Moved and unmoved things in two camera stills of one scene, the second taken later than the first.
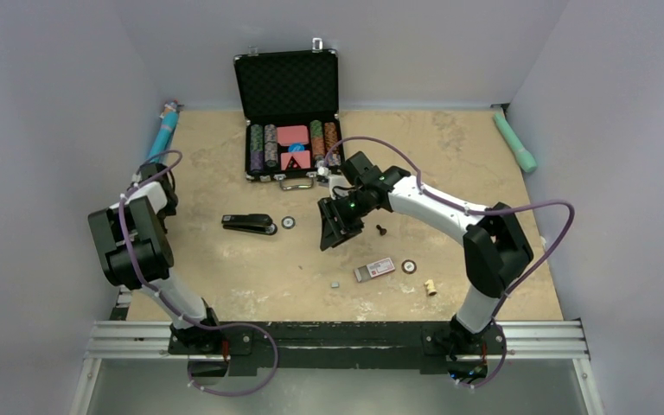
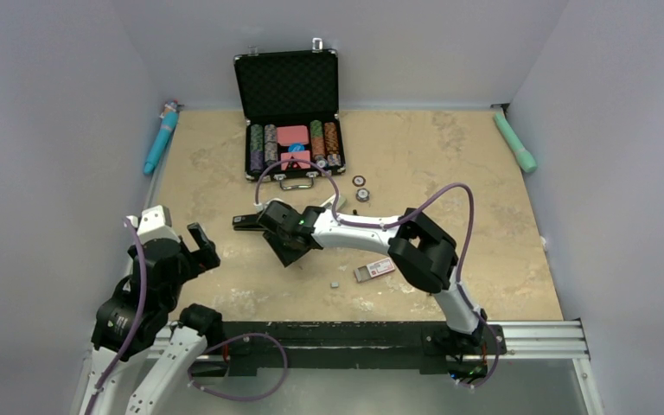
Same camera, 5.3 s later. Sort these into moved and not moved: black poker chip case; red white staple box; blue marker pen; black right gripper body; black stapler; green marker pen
Moved: black right gripper body; black stapler
Not moved: blue marker pen; green marker pen; black poker chip case; red white staple box
